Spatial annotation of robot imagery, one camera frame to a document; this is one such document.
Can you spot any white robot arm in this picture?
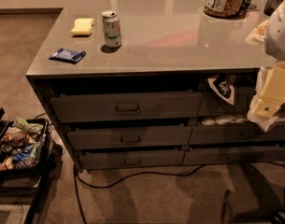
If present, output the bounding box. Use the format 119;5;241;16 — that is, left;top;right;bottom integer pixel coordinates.
247;0;285;133

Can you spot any grey counter cabinet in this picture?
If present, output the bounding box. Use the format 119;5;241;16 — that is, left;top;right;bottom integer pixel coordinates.
27;0;285;171

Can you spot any black floor cable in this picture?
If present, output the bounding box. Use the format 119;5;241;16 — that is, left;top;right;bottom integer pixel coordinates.
73;161;285;224

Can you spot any green white soda can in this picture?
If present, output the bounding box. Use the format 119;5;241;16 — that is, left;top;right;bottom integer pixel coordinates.
102;10;121;48

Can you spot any grey drawer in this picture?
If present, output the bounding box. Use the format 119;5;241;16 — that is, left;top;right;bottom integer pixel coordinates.
79;148;184;170
50;91;203;123
67;125;192;150
182;145;285;166
189;123;285;145

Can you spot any black tray of snacks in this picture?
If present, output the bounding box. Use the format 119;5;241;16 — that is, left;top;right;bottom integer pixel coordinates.
0;118;50;176

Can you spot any yellow sponge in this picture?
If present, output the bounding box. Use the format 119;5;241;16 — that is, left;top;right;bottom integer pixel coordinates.
71;18;94;35

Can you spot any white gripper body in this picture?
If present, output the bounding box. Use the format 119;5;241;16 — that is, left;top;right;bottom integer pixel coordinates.
247;61;285;133

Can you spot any blue snack bar wrapper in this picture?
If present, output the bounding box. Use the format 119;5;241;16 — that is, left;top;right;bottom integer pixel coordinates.
50;48;86;64

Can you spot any large jar of nuts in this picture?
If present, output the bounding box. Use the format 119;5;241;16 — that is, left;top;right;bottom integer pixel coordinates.
204;0;243;18

